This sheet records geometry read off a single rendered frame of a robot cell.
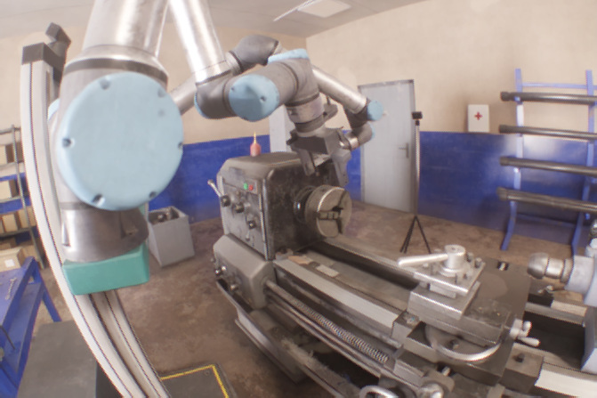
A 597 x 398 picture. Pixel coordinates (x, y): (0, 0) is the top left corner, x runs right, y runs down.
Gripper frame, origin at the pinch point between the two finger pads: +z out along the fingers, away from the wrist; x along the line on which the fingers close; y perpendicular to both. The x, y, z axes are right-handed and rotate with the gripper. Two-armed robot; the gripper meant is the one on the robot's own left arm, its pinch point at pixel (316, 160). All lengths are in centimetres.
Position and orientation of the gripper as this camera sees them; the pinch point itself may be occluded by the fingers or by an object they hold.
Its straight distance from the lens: 124.0
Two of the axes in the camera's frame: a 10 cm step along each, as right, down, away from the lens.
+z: -8.4, 4.8, -2.6
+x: -4.1, -2.4, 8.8
